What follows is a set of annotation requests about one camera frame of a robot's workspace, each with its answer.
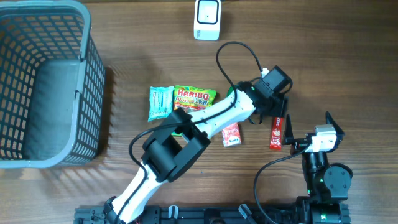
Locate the small red white box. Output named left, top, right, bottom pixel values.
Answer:
left=222, top=123, right=242, bottom=147

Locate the black left camera cable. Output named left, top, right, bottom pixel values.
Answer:
left=127, top=40, right=265, bottom=218

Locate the black camera cable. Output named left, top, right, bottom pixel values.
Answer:
left=127, top=40, right=265, bottom=218
left=253, top=143, right=312, bottom=224

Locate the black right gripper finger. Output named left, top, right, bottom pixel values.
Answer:
left=283, top=114, right=294, bottom=140
left=325, top=111, right=342, bottom=133

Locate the teal tissue packet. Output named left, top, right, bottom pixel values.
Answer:
left=147, top=86, right=174, bottom=122

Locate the green lidded white jar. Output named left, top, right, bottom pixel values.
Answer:
left=226, top=87, right=233, bottom=96

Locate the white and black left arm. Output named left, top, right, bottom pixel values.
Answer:
left=104, top=66, right=293, bottom=223

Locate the grey plastic shopping basket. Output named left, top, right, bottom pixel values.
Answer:
left=1, top=1, right=106, bottom=169

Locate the Haribo gummy candy bag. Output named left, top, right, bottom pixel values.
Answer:
left=174, top=85, right=217, bottom=113

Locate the black right camera cable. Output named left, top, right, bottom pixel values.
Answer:
left=253, top=143, right=312, bottom=224

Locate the white barcode scanner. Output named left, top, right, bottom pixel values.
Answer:
left=193, top=0, right=221, bottom=41

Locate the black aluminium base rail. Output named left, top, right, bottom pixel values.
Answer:
left=73, top=204, right=351, bottom=224

